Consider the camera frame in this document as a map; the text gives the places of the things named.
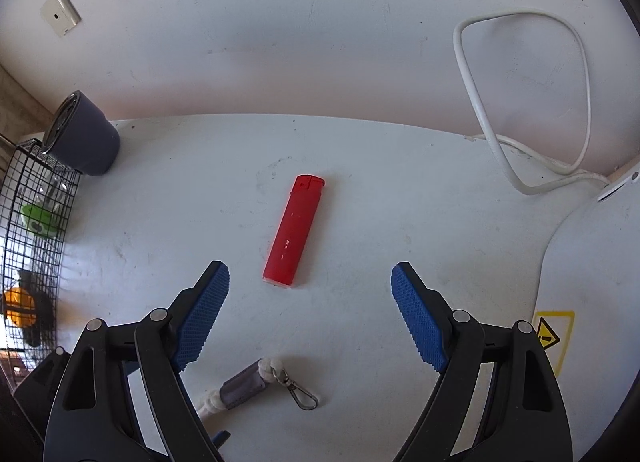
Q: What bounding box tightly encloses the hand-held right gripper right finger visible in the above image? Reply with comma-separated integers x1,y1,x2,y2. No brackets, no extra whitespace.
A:
391,262,573,462

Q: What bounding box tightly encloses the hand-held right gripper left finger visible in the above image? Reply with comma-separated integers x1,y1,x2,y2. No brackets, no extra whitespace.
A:
44,260,231,462

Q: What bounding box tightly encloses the orange and black lantern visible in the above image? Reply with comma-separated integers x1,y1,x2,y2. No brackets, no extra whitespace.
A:
2,269,56,348

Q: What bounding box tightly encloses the red lighter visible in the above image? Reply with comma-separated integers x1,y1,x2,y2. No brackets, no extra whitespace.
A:
262,174,326,288

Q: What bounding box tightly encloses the green plug-in night light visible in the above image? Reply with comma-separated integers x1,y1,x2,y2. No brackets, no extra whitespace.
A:
20,179,68,238

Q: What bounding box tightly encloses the black wire basket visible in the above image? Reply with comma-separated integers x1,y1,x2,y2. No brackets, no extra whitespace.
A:
0,138,81,373

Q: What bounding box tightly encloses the white plastic appliance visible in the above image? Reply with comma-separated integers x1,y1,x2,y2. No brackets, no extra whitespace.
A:
535,157,640,462

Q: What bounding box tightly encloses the dark blue lidded tumbler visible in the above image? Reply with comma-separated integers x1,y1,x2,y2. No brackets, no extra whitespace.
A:
41,90,121,176

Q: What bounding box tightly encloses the beige patterned curtain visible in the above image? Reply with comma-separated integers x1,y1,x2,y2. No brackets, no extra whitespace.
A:
0,67,56,140

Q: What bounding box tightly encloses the white braided keychain cable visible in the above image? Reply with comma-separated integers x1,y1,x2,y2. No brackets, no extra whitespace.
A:
197,357,319,423

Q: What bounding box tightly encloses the white power cord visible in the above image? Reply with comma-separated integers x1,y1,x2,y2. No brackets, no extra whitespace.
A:
452,11,608,196

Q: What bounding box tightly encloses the white wall antenna plate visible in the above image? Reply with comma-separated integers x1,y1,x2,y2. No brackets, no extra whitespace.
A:
40,0,82,38

